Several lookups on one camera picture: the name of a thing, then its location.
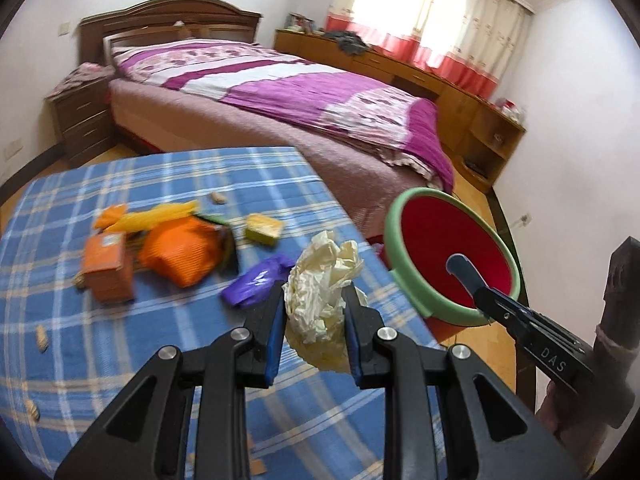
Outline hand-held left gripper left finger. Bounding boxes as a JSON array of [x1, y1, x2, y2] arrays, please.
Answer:
[[54, 282, 288, 480]]

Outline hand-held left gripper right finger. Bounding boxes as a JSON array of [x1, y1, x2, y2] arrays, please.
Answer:
[[345, 285, 583, 480]]

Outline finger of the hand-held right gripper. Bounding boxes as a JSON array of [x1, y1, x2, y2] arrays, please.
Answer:
[[446, 254, 546, 348]]

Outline cream paper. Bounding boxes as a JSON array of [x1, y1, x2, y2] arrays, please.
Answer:
[[282, 230, 367, 373]]

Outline red bucket with green rim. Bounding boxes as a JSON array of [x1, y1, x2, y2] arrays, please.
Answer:
[[382, 187, 521, 347]]

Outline orange mesh bag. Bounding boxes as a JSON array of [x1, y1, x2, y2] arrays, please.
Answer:
[[137, 216, 232, 288]]

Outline person's right hand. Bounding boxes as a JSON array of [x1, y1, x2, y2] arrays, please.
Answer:
[[536, 382, 571, 433]]

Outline purple plastic wrapper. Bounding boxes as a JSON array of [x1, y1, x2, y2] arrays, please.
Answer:
[[221, 254, 297, 311]]

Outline dark green wrapper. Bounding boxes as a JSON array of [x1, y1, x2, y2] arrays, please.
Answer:
[[196, 214, 238, 273]]

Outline yellow sponge block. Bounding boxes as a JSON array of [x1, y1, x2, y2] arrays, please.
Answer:
[[245, 213, 282, 247]]

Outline blue plaid tablecloth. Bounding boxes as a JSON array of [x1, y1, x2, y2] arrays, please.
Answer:
[[0, 146, 448, 480]]

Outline yellow foam net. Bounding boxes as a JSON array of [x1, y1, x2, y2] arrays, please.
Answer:
[[116, 200, 201, 235]]

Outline orange cardboard box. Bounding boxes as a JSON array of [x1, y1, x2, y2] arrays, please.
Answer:
[[80, 232, 136, 303]]

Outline wooden bed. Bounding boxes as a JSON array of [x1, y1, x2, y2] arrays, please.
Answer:
[[79, 0, 456, 238]]

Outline small orange wrapper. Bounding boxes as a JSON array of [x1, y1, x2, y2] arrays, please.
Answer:
[[94, 204, 129, 232]]

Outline long wooden cabinet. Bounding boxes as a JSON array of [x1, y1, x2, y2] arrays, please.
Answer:
[[274, 29, 527, 193]]

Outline purple floral quilt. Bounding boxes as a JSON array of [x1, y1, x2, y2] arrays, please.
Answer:
[[110, 37, 455, 192]]

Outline white and red curtains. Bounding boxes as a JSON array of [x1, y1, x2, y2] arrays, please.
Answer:
[[325, 0, 530, 102]]

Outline dark wooden nightstand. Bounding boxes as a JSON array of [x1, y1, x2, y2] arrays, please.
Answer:
[[45, 62, 117, 168]]

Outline dark clothes pile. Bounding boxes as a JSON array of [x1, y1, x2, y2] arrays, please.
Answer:
[[324, 30, 372, 55]]

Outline red printed box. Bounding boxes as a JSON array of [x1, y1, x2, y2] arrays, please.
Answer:
[[286, 12, 317, 32]]

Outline pink cloth on nightstand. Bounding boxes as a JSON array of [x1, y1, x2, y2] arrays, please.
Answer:
[[47, 62, 116, 98]]

